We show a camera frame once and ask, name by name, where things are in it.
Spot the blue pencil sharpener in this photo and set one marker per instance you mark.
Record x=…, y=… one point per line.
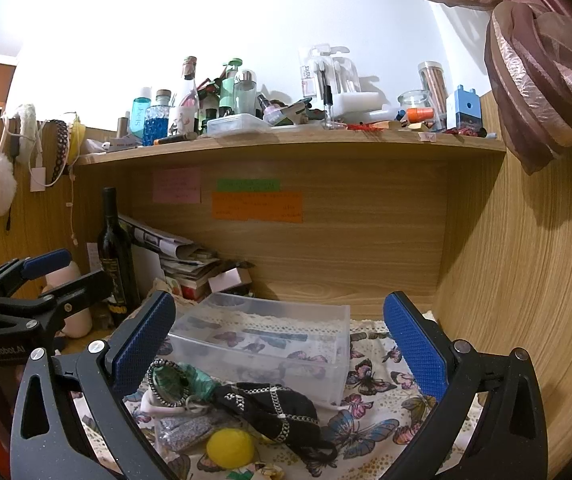
x=463, y=110

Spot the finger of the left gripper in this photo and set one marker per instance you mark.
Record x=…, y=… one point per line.
x=16, y=272
x=51, y=308

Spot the round glass jar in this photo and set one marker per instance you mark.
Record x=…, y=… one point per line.
x=417, y=106

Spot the green sticky note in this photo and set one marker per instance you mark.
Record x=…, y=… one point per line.
x=248, y=185

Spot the wooden shelf board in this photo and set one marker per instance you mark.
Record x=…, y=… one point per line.
x=308, y=144

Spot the dark wine bottle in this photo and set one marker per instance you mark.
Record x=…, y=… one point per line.
x=115, y=255

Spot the blue liquid glass bottle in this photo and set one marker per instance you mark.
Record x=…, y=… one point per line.
x=157, y=115

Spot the yellow felt ball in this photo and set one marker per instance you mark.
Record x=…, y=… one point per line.
x=230, y=448

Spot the butterfly print cloth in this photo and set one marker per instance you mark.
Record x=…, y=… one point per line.
x=381, y=410

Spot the pink sticky note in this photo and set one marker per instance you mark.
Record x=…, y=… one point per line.
x=177, y=186

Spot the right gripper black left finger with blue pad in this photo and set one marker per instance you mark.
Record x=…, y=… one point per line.
x=47, y=436

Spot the clear plastic storage box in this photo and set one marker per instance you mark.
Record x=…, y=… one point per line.
x=304, y=347

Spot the pink curtain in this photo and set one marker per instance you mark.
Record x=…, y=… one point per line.
x=528, y=54

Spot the black beaded headband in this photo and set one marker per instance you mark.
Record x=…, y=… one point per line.
x=63, y=148

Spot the clear jar of sticks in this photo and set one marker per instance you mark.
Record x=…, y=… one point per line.
x=432, y=78

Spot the small pink box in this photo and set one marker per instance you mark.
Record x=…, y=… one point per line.
x=229, y=280

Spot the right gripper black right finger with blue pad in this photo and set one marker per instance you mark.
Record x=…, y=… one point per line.
x=510, y=440

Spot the black chain-trim cloth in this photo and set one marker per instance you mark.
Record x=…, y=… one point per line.
x=280, y=414

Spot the white charger plug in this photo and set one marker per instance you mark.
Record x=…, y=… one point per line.
x=38, y=179

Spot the pink mug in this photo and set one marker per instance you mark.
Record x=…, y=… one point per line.
x=78, y=324

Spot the green knitted pouch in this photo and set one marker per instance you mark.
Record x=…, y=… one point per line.
x=174, y=385

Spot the stack of books and papers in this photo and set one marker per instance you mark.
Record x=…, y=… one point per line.
x=181, y=264

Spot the clear flat lidded box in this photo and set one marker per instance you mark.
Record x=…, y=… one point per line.
x=236, y=124

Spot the green cap bottle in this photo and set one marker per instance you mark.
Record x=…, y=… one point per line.
x=227, y=87

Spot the orange sticky note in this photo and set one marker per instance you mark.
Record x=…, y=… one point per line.
x=258, y=206

